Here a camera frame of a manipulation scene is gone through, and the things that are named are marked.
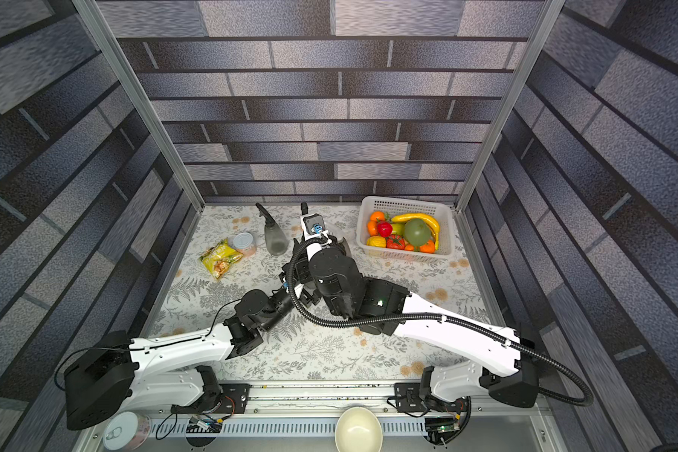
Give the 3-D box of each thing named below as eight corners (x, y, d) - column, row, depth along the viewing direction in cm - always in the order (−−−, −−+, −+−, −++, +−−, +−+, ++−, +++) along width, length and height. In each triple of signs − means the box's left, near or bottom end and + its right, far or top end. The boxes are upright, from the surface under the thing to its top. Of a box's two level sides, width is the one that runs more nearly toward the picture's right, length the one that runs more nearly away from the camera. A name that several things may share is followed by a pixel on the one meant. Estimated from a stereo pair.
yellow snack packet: (202, 263, 104) (197, 256, 100) (229, 244, 109) (225, 237, 106) (217, 280, 99) (212, 273, 96) (244, 259, 105) (241, 252, 101)
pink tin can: (234, 258, 105) (230, 249, 101) (240, 241, 110) (235, 232, 106) (253, 258, 105) (249, 249, 101) (257, 241, 110) (253, 232, 106)
